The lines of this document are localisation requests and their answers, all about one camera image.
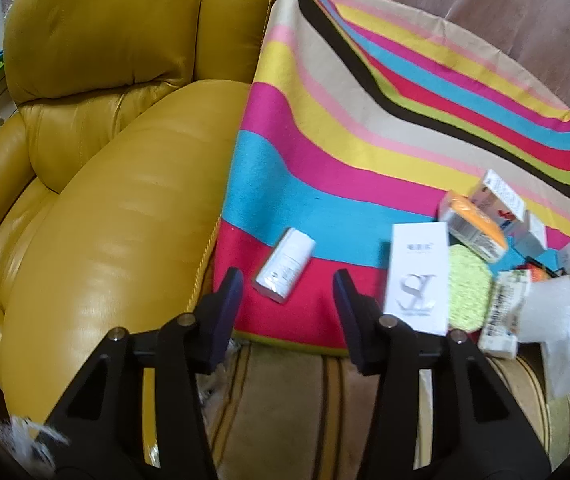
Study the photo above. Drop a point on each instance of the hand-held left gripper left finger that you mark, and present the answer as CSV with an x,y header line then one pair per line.
x,y
225,310

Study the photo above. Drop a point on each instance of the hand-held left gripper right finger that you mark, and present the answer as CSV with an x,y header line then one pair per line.
x,y
347,305

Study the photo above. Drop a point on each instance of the small white oblong box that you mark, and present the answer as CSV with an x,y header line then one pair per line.
x,y
285,265

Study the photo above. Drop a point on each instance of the tall white box grey logo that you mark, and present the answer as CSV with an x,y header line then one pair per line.
x,y
417,260

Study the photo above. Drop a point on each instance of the green round pad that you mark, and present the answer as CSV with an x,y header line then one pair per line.
x,y
467,285

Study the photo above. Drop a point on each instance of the orange and white box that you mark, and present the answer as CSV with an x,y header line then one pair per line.
x,y
475,227

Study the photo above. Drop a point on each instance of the white box orange red print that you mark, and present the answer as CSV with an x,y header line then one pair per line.
x,y
497,195

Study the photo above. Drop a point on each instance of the white bubble wrap bag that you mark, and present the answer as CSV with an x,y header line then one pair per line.
x,y
550,305

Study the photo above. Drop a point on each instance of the beige striped velvet cushion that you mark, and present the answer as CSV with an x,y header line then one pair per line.
x,y
285,410

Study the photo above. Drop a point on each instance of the colourful striped cloth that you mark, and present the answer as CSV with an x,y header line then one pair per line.
x,y
345,160

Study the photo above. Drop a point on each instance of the yellow leather armchair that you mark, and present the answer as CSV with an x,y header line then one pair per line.
x,y
115,185

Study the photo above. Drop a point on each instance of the white fluffy cloth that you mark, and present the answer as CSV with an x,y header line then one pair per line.
x,y
30,435

